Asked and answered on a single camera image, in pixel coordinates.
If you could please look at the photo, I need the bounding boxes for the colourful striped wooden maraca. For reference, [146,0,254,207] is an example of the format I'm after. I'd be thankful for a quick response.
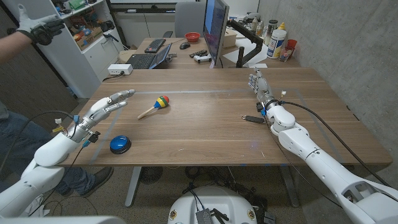
[137,95,170,120]

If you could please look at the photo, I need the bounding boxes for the white robot torso base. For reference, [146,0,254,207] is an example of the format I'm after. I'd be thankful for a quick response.
[167,185,258,224]

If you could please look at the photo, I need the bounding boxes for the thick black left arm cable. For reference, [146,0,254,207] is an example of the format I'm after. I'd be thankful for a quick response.
[0,110,75,175]

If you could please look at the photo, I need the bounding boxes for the red bowl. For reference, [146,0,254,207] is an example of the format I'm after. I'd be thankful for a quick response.
[184,32,201,43]

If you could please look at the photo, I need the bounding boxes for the black round floor fan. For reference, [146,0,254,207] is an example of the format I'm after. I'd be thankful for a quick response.
[139,166,164,185]

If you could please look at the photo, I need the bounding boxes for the white game controller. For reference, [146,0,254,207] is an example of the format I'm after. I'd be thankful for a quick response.
[193,54,213,64]

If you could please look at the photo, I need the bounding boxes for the blue push button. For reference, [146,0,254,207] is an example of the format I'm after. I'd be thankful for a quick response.
[109,135,132,155]

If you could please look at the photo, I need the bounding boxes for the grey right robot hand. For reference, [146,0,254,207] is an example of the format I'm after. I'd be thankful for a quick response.
[248,68,277,108]

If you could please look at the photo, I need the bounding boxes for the tangle of black floor cables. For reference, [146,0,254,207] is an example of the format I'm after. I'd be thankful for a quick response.
[183,166,268,218]

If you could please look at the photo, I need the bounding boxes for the beige cardboard box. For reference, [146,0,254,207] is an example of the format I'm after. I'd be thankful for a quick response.
[222,28,238,49]

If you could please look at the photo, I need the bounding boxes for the dark leather shoe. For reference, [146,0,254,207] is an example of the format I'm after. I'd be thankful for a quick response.
[80,167,114,198]

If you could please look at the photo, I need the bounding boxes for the open laptop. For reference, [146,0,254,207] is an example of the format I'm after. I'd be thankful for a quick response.
[126,42,173,70]

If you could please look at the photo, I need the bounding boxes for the jar with black lid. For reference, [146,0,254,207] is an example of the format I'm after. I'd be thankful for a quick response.
[263,19,279,46]

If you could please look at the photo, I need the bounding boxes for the person's body in jeans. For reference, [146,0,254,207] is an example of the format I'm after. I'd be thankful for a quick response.
[0,101,94,197]

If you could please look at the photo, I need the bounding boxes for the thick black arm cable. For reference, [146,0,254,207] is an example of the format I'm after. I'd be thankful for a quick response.
[276,101,392,187]
[0,110,75,175]

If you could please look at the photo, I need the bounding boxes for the computer monitor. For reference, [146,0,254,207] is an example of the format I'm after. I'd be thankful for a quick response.
[202,0,230,66]

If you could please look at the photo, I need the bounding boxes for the black keyboard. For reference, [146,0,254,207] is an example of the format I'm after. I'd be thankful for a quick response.
[144,38,167,54]

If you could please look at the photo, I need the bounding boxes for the cardboard box of tools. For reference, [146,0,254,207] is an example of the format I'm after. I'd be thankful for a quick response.
[74,26,104,51]

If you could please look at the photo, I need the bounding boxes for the white shelf cabinet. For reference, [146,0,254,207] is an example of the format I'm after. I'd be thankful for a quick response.
[2,0,125,99]

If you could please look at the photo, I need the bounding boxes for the white paper sheets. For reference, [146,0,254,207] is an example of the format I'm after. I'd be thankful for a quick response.
[222,37,270,65]

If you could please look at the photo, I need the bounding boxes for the person's gloved hand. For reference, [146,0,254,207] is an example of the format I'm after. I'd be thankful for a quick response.
[15,3,66,46]

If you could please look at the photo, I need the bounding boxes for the white power strip box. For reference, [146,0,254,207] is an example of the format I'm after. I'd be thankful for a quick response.
[107,63,134,76]

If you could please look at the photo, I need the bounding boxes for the grey metal table leg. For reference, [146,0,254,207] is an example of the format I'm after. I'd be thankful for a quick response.
[124,166,142,208]
[279,164,301,208]

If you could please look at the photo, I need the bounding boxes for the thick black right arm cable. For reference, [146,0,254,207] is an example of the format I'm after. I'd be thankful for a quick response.
[276,101,392,187]

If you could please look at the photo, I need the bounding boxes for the clear glass cup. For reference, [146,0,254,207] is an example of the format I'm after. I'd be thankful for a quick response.
[279,46,294,62]

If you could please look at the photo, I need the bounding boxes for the grey office chair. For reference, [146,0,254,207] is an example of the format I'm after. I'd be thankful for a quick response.
[163,1,206,39]

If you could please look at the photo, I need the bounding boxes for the wooden office desk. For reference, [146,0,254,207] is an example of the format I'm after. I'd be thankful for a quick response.
[119,37,301,69]

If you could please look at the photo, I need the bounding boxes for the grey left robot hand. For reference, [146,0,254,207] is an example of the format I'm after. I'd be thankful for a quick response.
[65,89,136,144]

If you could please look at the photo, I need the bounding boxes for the white wipes canister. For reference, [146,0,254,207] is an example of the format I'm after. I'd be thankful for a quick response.
[266,29,287,60]

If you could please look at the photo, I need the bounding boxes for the person's bare forearm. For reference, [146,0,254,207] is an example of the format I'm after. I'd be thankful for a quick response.
[0,29,32,65]

